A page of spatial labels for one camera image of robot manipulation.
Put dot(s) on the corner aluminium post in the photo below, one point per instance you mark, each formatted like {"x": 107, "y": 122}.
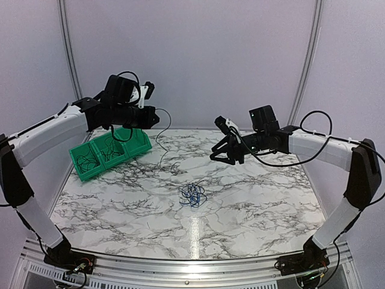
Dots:
{"x": 308, "y": 61}
{"x": 68, "y": 48}

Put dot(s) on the green bin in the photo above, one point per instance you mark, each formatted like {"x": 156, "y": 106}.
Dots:
{"x": 110, "y": 151}
{"x": 134, "y": 141}
{"x": 85, "y": 160}

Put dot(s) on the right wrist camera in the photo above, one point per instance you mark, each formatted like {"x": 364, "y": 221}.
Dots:
{"x": 226, "y": 126}

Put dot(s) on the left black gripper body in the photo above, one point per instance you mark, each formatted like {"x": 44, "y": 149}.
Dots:
{"x": 135, "y": 121}

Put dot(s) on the right corner aluminium post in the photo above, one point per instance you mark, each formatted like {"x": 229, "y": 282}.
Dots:
{"x": 308, "y": 61}

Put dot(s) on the left corner aluminium post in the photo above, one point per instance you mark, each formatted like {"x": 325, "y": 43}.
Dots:
{"x": 68, "y": 48}

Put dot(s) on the left green bin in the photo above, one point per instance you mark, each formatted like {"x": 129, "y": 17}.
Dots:
{"x": 85, "y": 160}

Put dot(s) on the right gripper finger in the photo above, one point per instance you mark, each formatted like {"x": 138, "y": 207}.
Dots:
{"x": 225, "y": 160}
{"x": 223, "y": 143}

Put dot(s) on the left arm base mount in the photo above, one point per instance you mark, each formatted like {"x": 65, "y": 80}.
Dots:
{"x": 64, "y": 257}

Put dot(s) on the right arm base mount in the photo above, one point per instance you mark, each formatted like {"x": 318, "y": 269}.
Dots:
{"x": 311, "y": 258}

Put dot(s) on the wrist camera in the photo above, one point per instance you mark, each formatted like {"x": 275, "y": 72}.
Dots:
{"x": 226, "y": 126}
{"x": 146, "y": 91}

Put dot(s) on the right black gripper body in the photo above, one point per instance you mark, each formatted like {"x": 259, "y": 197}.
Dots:
{"x": 239, "y": 155}

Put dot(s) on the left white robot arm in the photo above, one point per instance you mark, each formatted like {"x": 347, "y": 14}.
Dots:
{"x": 120, "y": 103}

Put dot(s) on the right green bin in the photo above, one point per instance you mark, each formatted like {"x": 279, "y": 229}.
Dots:
{"x": 134, "y": 141}

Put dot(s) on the aluminium front rail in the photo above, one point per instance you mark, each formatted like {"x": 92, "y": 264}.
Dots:
{"x": 113, "y": 271}

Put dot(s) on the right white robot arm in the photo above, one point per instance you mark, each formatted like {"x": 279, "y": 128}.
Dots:
{"x": 358, "y": 159}

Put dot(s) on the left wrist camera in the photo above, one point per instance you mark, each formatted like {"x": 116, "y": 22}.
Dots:
{"x": 146, "y": 91}

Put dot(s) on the middle green bin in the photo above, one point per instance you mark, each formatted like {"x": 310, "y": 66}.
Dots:
{"x": 110, "y": 151}

